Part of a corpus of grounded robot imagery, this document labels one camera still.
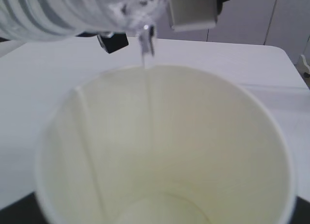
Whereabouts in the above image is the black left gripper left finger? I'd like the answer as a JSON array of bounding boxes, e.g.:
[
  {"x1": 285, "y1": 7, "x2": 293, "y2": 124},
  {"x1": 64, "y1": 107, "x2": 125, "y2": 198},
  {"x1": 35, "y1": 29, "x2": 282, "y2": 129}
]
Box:
[{"x1": 0, "y1": 192, "x2": 48, "y2": 224}]

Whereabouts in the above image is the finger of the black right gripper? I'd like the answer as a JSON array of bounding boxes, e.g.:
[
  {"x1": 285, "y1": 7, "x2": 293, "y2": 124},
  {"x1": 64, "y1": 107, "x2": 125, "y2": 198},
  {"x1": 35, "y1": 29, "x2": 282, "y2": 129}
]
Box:
[{"x1": 97, "y1": 33, "x2": 128, "y2": 54}]

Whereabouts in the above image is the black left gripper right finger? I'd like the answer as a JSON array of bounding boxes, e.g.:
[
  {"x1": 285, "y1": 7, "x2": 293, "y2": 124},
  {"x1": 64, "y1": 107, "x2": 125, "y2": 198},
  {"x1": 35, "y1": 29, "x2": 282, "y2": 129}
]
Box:
[{"x1": 289, "y1": 196, "x2": 310, "y2": 224}]

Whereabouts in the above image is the clear plastic water bottle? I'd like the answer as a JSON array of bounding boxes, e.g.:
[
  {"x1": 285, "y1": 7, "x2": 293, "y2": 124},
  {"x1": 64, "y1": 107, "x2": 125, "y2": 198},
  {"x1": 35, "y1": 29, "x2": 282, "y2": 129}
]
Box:
[{"x1": 0, "y1": 0, "x2": 168, "y2": 42}]

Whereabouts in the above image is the white paper cup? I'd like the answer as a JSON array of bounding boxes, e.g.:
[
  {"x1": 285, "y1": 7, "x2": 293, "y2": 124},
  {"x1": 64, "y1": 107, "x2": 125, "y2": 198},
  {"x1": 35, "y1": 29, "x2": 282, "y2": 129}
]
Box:
[{"x1": 35, "y1": 65, "x2": 296, "y2": 224}]

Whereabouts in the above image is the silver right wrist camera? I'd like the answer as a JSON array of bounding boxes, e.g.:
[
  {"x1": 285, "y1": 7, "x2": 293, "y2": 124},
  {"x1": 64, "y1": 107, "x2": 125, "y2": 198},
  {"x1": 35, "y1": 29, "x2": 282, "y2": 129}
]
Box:
[{"x1": 168, "y1": 0, "x2": 223, "y2": 32}]

